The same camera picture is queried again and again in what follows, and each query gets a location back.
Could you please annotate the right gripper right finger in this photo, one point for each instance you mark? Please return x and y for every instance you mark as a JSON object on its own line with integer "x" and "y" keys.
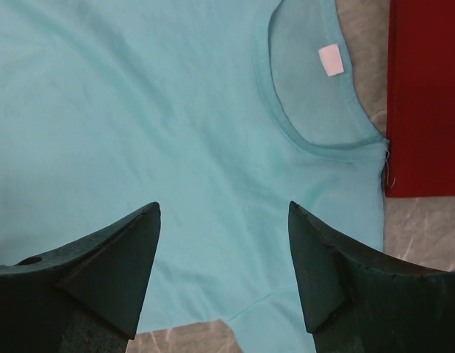
{"x": 357, "y": 299}

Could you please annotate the dark red folded t shirt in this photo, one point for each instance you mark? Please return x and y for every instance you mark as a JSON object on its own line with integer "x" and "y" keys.
{"x": 421, "y": 99}

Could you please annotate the teal t shirt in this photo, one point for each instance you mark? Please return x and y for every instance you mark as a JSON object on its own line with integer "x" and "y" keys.
{"x": 224, "y": 112}

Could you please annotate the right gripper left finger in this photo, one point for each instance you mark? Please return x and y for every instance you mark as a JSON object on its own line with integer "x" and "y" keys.
{"x": 85, "y": 296}

